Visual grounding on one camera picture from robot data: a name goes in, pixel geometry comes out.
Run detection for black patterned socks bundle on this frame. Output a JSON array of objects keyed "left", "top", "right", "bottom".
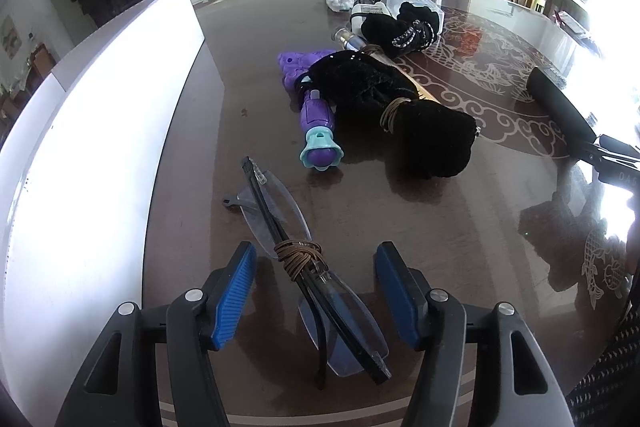
[{"left": 360, "top": 2, "right": 442, "bottom": 60}]

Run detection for rimless eyeglasses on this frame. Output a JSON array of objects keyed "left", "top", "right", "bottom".
[{"left": 224, "top": 156, "right": 392, "bottom": 388}]

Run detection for black knit cloth bundle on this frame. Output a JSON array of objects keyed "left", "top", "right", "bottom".
[{"left": 306, "top": 51, "right": 478, "bottom": 179}]

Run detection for small glass bottle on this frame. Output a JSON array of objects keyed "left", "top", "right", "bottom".
[{"left": 333, "top": 27, "right": 368, "bottom": 52}]

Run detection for purple toy water gun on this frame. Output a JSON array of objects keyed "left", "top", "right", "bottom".
[{"left": 278, "top": 50, "right": 344, "bottom": 172}]

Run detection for white lotion bottle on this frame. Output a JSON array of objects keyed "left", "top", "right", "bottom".
[{"left": 349, "top": 1, "right": 390, "bottom": 36}]

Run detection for white cardboard box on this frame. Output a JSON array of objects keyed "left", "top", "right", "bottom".
[{"left": 1, "top": 0, "right": 204, "bottom": 426}]

